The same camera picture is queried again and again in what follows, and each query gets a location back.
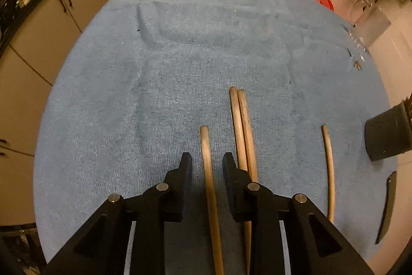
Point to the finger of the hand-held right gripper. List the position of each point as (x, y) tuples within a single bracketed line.
[(388, 207)]

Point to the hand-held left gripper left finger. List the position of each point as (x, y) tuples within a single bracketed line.
[(185, 184)]

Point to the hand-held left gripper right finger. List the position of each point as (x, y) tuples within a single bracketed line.
[(229, 184)]

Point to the wooden chopstick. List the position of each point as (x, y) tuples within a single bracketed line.
[(237, 130), (210, 197), (330, 172), (248, 139)]

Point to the dark cylindrical chopstick holder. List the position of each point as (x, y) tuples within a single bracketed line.
[(388, 136)]

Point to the blue towel table cloth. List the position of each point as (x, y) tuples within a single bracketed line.
[(193, 68)]

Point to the small metal screws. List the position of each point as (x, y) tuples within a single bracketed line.
[(356, 64)]

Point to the beige base cabinets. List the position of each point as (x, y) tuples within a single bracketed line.
[(32, 85)]

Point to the clear plastic pitcher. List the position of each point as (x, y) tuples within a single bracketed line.
[(370, 25)]

